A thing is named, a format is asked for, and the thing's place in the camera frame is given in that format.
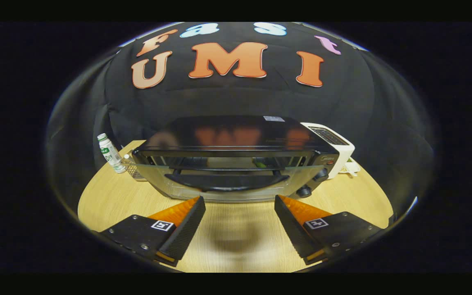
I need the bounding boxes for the black toaster oven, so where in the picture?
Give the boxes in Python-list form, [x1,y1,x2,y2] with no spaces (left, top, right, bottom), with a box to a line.
[132,116,340,204]

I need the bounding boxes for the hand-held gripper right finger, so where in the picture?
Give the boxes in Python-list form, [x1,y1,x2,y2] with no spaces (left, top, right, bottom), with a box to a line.
[274,195,384,266]

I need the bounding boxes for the black backdrop cloth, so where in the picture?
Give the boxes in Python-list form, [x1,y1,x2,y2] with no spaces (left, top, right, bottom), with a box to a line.
[47,23,437,218]

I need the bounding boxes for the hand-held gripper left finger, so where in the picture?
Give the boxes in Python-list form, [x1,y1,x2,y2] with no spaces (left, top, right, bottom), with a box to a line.
[99,196,207,267]

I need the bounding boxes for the wire mesh basket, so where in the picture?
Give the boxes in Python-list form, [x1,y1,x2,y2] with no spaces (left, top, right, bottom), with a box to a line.
[122,155,148,182]

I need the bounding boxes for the white pop-up toaster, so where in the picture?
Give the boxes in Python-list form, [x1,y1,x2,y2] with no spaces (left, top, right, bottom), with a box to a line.
[301,122,355,179]

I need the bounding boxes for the white bottle with green label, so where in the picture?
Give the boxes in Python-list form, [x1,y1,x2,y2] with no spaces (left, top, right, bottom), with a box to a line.
[97,133,127,174]

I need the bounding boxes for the white divided grain dish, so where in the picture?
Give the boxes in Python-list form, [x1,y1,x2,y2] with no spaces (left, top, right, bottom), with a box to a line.
[338,158,361,177]

